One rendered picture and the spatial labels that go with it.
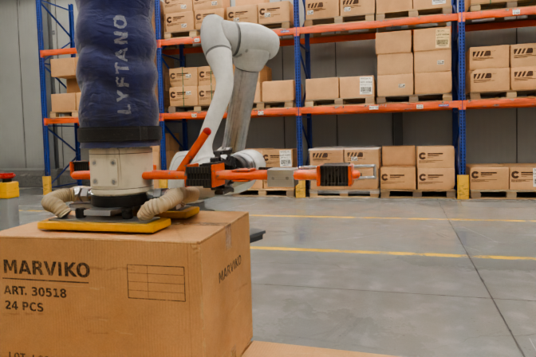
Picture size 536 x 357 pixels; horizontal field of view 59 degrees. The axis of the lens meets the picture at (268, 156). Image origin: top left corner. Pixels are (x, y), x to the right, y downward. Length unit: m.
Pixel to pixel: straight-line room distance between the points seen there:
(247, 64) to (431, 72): 6.62
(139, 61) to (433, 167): 7.30
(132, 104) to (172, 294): 0.49
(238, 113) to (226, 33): 0.35
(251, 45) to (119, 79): 0.72
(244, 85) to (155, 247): 0.96
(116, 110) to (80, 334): 0.57
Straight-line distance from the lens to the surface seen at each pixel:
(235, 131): 1.99
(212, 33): 1.82
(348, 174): 1.14
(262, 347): 1.52
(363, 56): 9.69
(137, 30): 1.32
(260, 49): 1.88
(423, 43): 8.38
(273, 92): 8.56
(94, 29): 1.32
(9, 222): 2.38
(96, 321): 1.29
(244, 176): 1.20
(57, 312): 1.35
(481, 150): 9.69
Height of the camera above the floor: 1.19
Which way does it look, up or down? 3 degrees down
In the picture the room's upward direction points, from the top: 2 degrees counter-clockwise
